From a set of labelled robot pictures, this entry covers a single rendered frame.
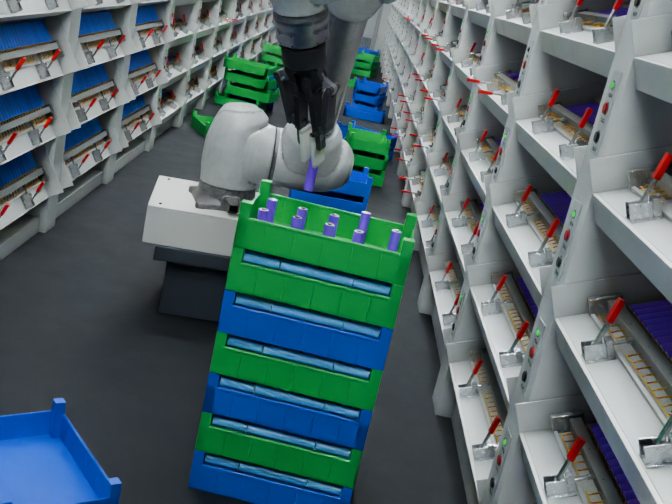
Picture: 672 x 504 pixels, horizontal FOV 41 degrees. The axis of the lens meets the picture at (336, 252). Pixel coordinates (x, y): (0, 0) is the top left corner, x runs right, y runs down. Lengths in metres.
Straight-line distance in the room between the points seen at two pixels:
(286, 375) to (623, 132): 0.70
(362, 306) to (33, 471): 0.66
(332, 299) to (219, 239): 0.86
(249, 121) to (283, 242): 0.88
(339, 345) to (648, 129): 0.62
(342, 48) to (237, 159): 0.44
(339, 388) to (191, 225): 0.88
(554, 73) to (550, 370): 0.81
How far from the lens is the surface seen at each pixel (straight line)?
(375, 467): 1.94
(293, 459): 1.67
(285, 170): 2.37
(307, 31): 1.49
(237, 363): 1.61
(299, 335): 1.57
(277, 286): 1.55
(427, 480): 1.95
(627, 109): 1.34
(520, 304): 1.90
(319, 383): 1.60
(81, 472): 1.75
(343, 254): 1.51
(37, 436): 1.84
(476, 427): 1.88
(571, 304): 1.39
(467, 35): 3.40
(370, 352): 1.57
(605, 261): 1.38
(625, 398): 1.15
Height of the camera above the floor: 0.95
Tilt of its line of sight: 17 degrees down
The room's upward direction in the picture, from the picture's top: 13 degrees clockwise
